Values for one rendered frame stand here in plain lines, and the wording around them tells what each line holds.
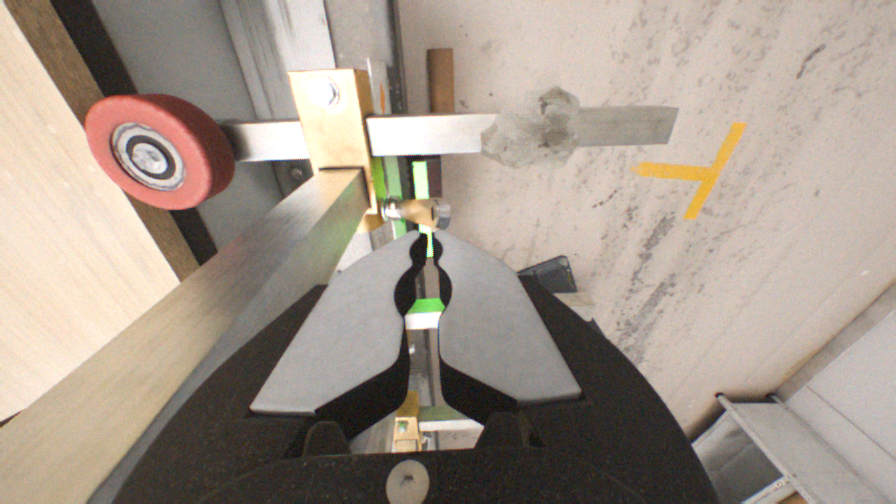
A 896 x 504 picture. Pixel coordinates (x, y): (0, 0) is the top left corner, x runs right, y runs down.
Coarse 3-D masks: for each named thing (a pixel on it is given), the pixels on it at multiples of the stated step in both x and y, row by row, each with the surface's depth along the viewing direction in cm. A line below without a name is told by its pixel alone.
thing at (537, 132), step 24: (528, 96) 23; (552, 96) 22; (504, 120) 23; (528, 120) 23; (552, 120) 24; (504, 144) 24; (528, 144) 25; (552, 144) 23; (576, 144) 25; (504, 168) 26; (552, 168) 26
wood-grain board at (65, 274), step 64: (0, 0) 16; (0, 64) 17; (64, 64) 19; (0, 128) 19; (64, 128) 19; (0, 192) 21; (64, 192) 22; (0, 256) 24; (64, 256) 24; (128, 256) 25; (192, 256) 28; (0, 320) 28; (64, 320) 28; (128, 320) 28; (0, 384) 33
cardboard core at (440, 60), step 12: (444, 48) 85; (432, 60) 87; (444, 60) 87; (432, 72) 89; (444, 72) 88; (432, 84) 91; (444, 84) 90; (432, 96) 93; (444, 96) 92; (432, 108) 95; (444, 108) 93
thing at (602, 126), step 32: (224, 128) 23; (256, 128) 23; (288, 128) 24; (384, 128) 24; (416, 128) 24; (448, 128) 24; (480, 128) 24; (576, 128) 24; (608, 128) 24; (640, 128) 25; (672, 128) 25; (256, 160) 25
